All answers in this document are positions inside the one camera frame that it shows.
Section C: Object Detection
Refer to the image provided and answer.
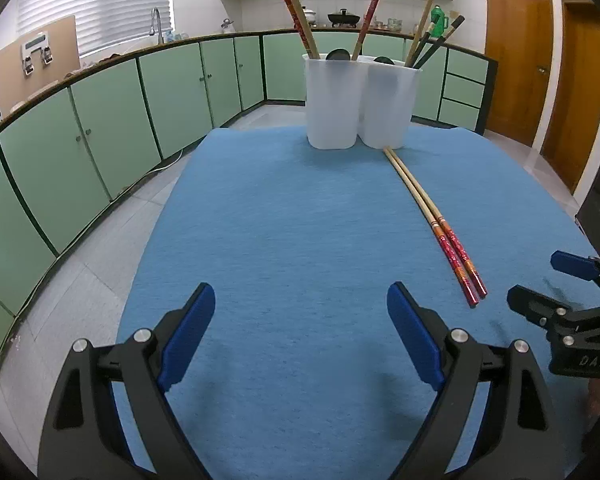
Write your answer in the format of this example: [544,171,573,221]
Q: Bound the blue table cloth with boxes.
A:
[115,125,598,480]

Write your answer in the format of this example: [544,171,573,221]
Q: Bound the white plastic utensil cup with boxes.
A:
[359,57,424,150]
[302,55,365,150]

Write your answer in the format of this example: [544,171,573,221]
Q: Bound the green thermos jug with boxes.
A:
[430,5,451,37]

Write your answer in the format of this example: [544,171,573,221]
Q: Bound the brown cardboard sheet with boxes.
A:
[0,14,81,117]

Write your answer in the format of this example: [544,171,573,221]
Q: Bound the brown wooden door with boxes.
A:
[540,0,600,196]
[484,0,555,149]

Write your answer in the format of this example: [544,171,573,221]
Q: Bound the metal kitchen faucet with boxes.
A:
[150,7,167,46]

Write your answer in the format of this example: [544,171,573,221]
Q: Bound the black wok with lid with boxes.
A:
[327,8,364,29]

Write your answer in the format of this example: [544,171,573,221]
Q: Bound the white device on cardboard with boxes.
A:
[21,32,56,77]

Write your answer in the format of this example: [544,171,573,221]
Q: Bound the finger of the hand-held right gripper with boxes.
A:
[551,250,600,282]
[506,284,600,333]

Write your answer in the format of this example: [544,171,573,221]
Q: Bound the black chopstick with silver band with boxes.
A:
[411,12,459,69]
[417,16,467,70]

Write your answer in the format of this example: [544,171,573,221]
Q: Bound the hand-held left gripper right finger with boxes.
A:
[386,281,565,480]

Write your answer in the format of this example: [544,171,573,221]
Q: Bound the white window blinds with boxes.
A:
[15,0,174,59]

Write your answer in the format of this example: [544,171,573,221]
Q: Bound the white cable on floor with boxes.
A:
[112,152,187,202]

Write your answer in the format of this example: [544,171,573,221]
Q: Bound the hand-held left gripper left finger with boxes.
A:
[37,282,217,480]

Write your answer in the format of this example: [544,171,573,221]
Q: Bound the green lower kitchen cabinets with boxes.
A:
[0,32,498,373]

